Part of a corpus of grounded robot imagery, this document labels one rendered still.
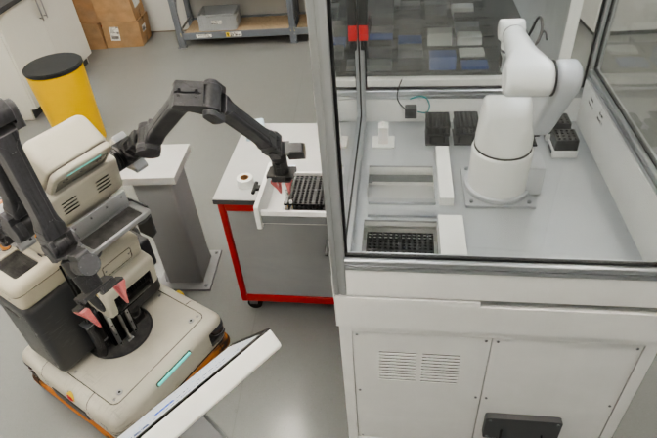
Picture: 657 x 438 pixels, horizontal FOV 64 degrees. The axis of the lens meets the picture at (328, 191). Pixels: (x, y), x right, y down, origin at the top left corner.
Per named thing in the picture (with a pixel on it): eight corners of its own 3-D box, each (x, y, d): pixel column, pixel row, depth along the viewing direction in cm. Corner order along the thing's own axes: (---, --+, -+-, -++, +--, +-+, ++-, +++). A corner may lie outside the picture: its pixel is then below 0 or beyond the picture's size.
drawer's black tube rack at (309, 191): (284, 216, 199) (283, 203, 195) (292, 188, 213) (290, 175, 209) (343, 218, 196) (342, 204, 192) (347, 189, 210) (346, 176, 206)
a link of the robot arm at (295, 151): (267, 130, 179) (267, 154, 177) (300, 128, 178) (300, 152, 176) (274, 144, 191) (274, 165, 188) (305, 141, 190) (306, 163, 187)
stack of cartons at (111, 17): (68, 50, 570) (37, -30, 518) (81, 38, 595) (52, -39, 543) (145, 47, 563) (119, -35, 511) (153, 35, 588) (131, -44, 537)
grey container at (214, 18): (199, 31, 548) (196, 16, 538) (205, 21, 572) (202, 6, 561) (237, 30, 545) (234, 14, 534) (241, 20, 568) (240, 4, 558)
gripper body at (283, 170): (271, 169, 196) (267, 153, 192) (297, 170, 194) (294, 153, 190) (266, 180, 191) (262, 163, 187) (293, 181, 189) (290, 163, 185)
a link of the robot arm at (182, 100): (175, 67, 139) (173, 103, 136) (224, 80, 146) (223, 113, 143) (135, 127, 175) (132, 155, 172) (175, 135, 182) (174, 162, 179)
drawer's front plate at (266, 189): (257, 230, 197) (252, 207, 191) (272, 183, 220) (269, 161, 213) (262, 230, 197) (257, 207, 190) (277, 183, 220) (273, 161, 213)
